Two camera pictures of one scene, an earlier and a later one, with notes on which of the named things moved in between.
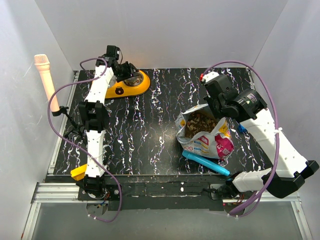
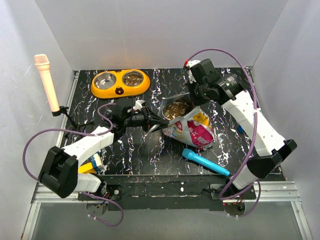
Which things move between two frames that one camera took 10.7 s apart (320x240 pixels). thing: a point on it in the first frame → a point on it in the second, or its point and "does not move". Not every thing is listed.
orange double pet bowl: x=129 y=87 does not move
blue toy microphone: x=216 y=166 does not move
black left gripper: x=130 y=69 → x=150 y=118
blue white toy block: x=242 y=128 does not move
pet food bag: x=199 y=132 → x=188 y=124
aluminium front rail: x=51 y=192 does not move
